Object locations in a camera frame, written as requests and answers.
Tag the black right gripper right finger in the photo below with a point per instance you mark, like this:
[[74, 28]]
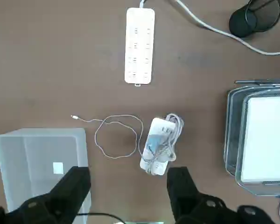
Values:
[[182, 193]]

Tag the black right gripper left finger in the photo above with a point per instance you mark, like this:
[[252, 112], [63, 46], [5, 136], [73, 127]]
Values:
[[60, 196]]

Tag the light blue phone charger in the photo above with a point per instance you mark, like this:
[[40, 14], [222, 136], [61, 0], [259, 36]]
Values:
[[152, 142]]

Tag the long white power strip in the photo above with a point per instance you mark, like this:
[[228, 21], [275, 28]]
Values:
[[140, 21]]

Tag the white square label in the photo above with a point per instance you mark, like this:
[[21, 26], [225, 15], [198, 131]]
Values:
[[58, 168]]

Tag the translucent plastic bin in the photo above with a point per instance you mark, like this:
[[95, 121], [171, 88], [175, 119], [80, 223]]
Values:
[[37, 151]]

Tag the silver mesh stacked file tray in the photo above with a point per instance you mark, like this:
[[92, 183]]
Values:
[[231, 130]]

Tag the white paper sheet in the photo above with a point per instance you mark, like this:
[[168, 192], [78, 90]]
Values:
[[266, 140]]

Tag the black mesh pen cup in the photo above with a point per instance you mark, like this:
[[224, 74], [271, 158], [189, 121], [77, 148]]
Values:
[[240, 23]]

